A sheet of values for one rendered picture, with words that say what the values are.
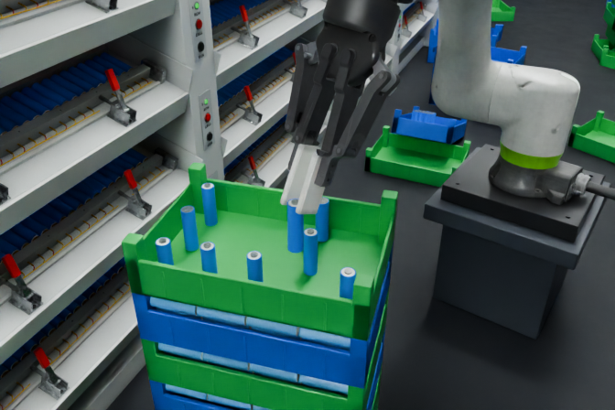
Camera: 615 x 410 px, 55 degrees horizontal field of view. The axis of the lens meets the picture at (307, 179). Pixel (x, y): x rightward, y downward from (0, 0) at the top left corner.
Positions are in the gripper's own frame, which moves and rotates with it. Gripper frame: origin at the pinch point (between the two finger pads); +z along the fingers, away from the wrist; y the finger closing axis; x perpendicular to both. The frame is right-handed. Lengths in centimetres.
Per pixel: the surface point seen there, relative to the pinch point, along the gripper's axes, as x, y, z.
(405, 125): -119, 63, 2
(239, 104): -48, 66, 5
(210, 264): 2.0, 8.7, 14.7
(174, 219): -1.4, 21.5, 14.4
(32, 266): 6, 43, 32
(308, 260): -8.2, 2.3, 11.6
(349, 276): -4.7, -6.3, 9.1
